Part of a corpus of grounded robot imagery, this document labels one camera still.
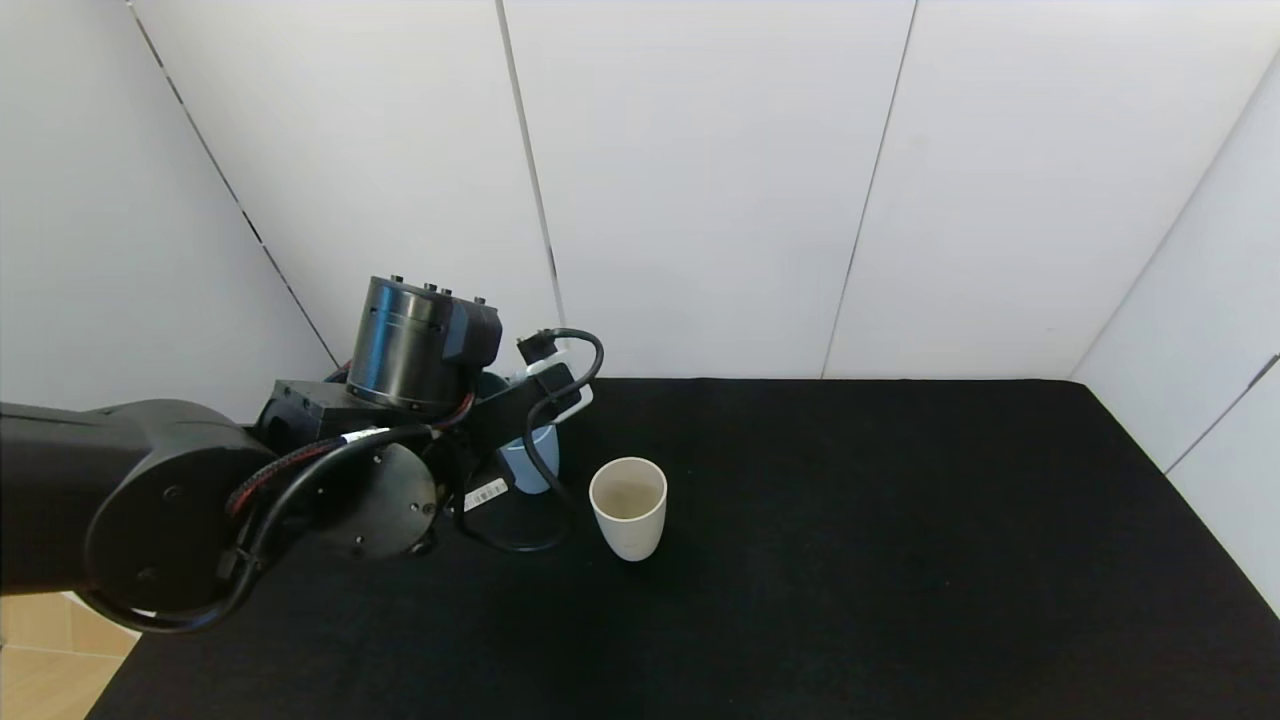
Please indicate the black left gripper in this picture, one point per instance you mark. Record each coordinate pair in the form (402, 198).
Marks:
(484, 495)

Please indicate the teal plastic cup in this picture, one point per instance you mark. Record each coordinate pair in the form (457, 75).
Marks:
(492, 386)

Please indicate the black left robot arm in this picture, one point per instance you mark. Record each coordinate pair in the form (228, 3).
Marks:
(150, 500)

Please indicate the light blue plastic cup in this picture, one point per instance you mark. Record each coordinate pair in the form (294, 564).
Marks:
(530, 470)

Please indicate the cream plastic cup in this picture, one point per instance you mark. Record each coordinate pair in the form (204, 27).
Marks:
(630, 525)

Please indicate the black table cloth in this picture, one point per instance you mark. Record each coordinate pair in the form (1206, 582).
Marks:
(850, 560)

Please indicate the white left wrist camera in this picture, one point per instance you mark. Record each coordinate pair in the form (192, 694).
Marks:
(580, 403)

